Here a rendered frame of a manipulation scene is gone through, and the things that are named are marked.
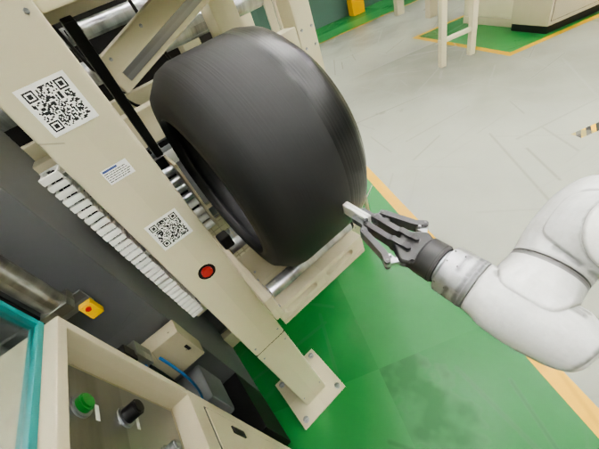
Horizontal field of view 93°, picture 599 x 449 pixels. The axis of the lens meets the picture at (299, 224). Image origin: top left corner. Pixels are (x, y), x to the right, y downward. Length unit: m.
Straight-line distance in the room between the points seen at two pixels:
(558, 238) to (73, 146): 0.76
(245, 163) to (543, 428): 1.49
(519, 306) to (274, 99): 0.50
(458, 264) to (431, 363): 1.16
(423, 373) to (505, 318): 1.15
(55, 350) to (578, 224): 0.74
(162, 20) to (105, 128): 0.51
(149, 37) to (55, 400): 0.87
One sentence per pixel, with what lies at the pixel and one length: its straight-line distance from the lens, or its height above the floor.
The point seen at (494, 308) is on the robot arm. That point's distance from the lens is 0.51.
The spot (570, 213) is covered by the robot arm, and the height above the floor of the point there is 1.19.
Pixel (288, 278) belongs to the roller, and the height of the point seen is 0.91.
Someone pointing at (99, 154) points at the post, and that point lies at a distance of 0.64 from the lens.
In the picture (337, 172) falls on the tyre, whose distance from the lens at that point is 0.60.
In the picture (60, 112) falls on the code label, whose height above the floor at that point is 1.50.
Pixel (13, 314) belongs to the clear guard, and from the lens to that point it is 0.61.
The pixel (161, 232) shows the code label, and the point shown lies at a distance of 0.70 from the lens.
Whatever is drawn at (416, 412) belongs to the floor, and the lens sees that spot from 1.59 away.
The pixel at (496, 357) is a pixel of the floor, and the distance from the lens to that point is 1.70.
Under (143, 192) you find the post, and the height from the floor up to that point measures 1.32.
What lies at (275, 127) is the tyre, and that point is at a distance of 0.54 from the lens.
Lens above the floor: 1.55
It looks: 40 degrees down
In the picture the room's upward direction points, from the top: 24 degrees counter-clockwise
